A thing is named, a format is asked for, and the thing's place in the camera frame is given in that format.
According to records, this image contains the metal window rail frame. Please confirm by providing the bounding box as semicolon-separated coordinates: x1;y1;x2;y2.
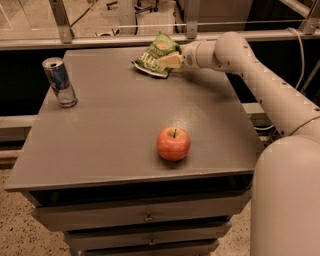
0;0;319;50

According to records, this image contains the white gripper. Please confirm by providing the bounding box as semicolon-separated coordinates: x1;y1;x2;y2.
157;41;200;69

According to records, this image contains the green jalapeno chip bag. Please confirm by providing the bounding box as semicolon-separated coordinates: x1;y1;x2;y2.
133;32;181;78

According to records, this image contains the red apple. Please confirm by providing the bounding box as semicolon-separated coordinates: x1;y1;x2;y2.
157;126;191;161

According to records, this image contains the grey drawer cabinet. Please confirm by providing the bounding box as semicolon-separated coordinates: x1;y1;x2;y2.
6;48;263;256

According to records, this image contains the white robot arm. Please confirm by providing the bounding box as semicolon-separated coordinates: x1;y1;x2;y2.
157;32;320;256

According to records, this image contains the blue silver energy drink can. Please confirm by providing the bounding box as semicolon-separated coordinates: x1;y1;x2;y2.
42;57;77;108

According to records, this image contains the white cable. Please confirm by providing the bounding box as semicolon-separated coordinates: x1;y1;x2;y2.
253;27;306;132

